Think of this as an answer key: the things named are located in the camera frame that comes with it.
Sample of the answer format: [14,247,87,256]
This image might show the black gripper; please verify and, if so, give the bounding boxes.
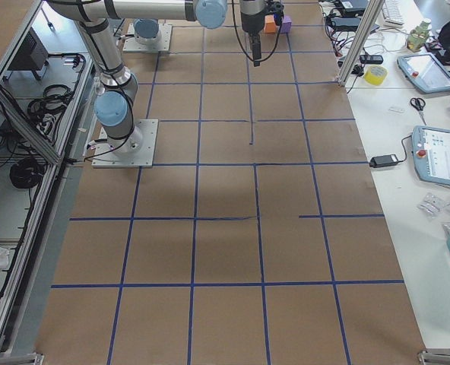
[248,33,261,67]

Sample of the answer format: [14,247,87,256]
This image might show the orange foam cube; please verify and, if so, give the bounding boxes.
[264,15,277,33]

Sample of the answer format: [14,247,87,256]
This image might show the purple foam cube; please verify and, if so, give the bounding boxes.
[280,15,292,33]

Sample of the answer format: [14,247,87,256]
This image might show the yellow tape roll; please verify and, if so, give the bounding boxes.
[364,65,388,86]

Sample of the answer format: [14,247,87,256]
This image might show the teach pendant far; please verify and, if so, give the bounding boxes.
[397,53,450,94]

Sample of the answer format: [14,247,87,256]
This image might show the teach pendant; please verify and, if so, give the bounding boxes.
[397,53,450,94]
[411,125,450,186]

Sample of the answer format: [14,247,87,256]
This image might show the black scissors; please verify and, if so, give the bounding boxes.
[410,97,426,125]

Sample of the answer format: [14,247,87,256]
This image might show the black power adapter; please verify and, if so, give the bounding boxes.
[369,154,400,168]

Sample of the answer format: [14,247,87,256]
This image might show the teach pendant near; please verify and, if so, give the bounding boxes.
[411,125,450,186]

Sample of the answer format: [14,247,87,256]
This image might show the aluminium frame post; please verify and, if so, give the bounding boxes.
[337,0,385,86]

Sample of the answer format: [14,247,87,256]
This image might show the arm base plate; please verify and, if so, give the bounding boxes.
[91,119,159,168]
[122,24,173,53]

